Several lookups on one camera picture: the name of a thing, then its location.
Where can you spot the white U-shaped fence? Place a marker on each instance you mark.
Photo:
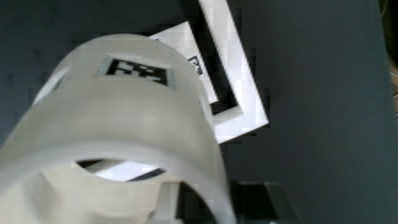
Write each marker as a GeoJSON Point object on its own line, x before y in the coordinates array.
{"type": "Point", "coordinates": [242, 118]}

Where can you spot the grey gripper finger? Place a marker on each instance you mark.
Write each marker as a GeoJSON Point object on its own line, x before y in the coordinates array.
{"type": "Point", "coordinates": [262, 203]}

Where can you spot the white lamp base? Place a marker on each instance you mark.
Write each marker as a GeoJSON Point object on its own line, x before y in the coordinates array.
{"type": "Point", "coordinates": [178, 38]}

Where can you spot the white lamp shade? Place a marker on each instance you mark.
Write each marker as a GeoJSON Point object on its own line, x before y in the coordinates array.
{"type": "Point", "coordinates": [112, 137]}

